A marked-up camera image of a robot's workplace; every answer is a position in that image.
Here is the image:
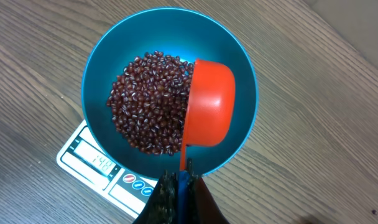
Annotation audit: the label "blue bowl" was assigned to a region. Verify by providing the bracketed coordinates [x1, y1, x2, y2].
[81, 7, 259, 179]

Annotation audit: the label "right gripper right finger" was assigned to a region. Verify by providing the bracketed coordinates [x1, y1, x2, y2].
[187, 159, 229, 224]

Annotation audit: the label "white digital kitchen scale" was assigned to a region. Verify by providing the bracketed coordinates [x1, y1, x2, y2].
[56, 121, 157, 218]

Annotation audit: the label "red beans in bowl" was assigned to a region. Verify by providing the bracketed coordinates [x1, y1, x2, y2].
[106, 51, 195, 156]

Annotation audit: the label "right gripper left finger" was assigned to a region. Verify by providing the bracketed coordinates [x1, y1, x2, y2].
[133, 171, 178, 224]

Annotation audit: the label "red measuring scoop blue handle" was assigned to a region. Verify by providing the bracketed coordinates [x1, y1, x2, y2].
[176, 59, 235, 223]

